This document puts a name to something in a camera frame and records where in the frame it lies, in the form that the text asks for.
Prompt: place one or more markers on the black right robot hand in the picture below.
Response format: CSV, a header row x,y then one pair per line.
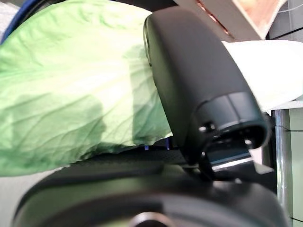
x,y
194,59

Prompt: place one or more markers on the napa cabbage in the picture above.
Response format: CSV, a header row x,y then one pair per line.
x,y
59,82

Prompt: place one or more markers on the blue plastic basket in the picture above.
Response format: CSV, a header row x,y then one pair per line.
x,y
14,16

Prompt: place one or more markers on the wooden potato crate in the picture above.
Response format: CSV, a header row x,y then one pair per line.
x,y
255,21

